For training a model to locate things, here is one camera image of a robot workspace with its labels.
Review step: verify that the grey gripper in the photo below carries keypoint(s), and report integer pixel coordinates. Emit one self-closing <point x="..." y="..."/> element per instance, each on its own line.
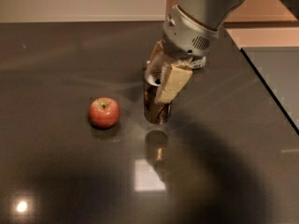
<point x="184" y="38"/>

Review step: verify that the orange brown soda can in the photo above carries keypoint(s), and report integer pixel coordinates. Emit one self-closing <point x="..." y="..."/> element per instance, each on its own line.
<point x="154" y="113"/>

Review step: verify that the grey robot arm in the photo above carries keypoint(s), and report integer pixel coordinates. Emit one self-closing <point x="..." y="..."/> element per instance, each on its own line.
<point x="213" y="13"/>

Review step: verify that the red apple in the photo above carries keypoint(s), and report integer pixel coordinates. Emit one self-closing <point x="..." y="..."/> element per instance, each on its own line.
<point x="104" y="112"/>

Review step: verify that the clear plastic water bottle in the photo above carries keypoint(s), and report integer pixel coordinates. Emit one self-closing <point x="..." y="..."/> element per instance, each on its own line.
<point x="198" y="63"/>

